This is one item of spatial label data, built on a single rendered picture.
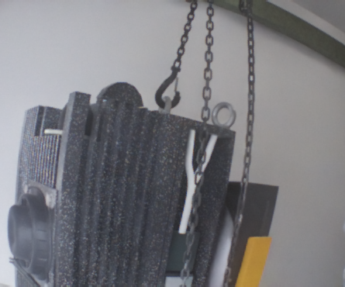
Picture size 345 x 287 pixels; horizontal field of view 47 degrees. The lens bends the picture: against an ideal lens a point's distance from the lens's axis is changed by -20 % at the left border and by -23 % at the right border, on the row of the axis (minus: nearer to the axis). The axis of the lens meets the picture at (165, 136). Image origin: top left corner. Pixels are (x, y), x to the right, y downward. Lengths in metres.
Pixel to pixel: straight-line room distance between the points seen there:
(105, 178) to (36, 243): 0.25
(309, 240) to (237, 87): 1.21
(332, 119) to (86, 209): 2.39
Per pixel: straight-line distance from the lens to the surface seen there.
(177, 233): 1.15
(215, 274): 1.20
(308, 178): 2.93
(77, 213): 0.99
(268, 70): 2.75
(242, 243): 1.14
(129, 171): 1.04
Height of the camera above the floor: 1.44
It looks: 7 degrees up
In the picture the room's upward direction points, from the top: 9 degrees clockwise
